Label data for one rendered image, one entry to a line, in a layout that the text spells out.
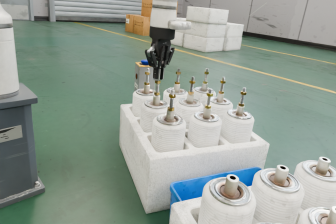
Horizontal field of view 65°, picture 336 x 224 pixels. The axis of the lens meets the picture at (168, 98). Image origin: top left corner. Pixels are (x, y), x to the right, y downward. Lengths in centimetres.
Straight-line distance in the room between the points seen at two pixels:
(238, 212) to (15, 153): 59
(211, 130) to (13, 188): 57
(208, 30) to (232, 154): 280
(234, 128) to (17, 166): 63
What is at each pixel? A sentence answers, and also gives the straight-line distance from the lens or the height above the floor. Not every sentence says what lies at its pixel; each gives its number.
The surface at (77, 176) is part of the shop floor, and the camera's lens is 96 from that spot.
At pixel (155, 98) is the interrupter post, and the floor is 27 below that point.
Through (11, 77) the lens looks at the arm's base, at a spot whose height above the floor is 35.
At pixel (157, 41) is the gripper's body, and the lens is 77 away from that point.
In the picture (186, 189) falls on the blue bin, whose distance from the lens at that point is 76.
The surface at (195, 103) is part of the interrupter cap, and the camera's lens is 90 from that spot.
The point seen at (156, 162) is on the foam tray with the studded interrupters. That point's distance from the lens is 72.
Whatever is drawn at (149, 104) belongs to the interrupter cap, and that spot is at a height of 25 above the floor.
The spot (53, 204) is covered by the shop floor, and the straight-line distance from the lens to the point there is 87.
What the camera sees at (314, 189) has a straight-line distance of 65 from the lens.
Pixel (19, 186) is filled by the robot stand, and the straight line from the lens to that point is 89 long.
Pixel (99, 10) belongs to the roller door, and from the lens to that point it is 639.
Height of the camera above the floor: 56
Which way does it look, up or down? 20 degrees down
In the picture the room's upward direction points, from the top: 6 degrees clockwise
